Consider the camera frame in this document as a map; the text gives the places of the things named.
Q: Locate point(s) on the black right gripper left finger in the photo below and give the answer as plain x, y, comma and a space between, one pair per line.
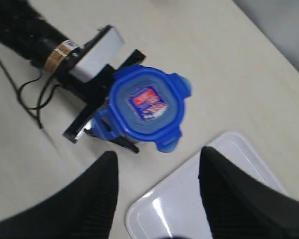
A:
84, 209

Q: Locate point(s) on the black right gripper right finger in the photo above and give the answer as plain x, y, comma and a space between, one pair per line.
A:
238, 206

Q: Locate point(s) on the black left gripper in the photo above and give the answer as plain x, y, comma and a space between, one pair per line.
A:
91, 84

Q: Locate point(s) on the blue plastic snap lid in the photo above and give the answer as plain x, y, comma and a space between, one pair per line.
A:
144, 104

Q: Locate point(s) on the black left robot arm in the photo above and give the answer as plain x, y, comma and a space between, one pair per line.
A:
26, 32

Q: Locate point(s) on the white rectangular plastic tray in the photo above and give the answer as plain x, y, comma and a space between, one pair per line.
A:
177, 206

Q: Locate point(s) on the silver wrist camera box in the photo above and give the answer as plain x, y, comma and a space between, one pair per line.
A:
97, 54

